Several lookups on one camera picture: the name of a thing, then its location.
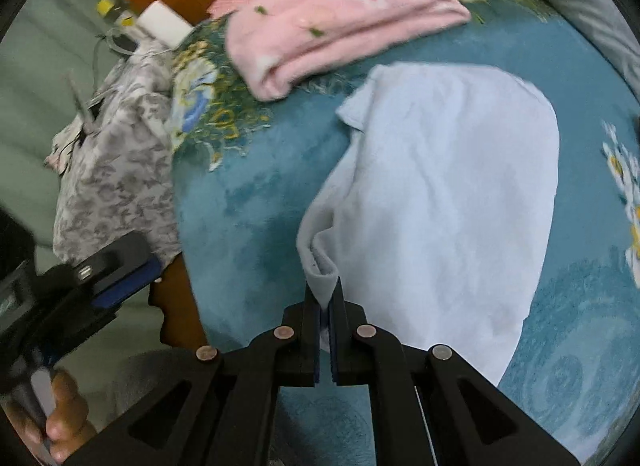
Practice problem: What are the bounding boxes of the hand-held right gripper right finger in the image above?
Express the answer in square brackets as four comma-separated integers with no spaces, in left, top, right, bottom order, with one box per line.
[330,278,581,466]

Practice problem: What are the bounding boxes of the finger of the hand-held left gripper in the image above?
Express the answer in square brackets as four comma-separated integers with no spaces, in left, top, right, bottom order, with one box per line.
[75,232,162,309]

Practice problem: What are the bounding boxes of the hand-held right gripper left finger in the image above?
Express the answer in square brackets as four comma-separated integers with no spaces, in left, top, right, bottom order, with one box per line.
[62,281,321,466]

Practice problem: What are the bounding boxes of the light blue printed t-shirt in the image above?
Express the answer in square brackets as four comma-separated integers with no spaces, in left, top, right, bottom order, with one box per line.
[296,62,560,387]

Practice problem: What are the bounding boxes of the person's grey pants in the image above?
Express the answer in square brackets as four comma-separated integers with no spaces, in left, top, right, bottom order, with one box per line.
[107,348,201,427]

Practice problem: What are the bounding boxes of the grey patterned cloth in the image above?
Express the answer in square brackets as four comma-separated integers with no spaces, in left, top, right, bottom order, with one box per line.
[44,40,183,267]

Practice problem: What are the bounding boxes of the teal floral blanket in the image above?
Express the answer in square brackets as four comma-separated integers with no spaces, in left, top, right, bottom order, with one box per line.
[165,0,640,466]

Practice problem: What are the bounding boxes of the white box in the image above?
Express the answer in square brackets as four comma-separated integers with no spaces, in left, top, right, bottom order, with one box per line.
[136,0,193,46]

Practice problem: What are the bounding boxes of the pink folded towel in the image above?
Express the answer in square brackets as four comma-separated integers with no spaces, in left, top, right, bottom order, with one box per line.
[225,0,472,101]

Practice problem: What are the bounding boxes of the wooden bed frame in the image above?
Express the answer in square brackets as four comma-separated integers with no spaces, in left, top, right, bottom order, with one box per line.
[149,256,208,347]

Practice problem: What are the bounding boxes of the grey cable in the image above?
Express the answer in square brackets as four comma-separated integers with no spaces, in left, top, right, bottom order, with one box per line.
[92,28,142,55]

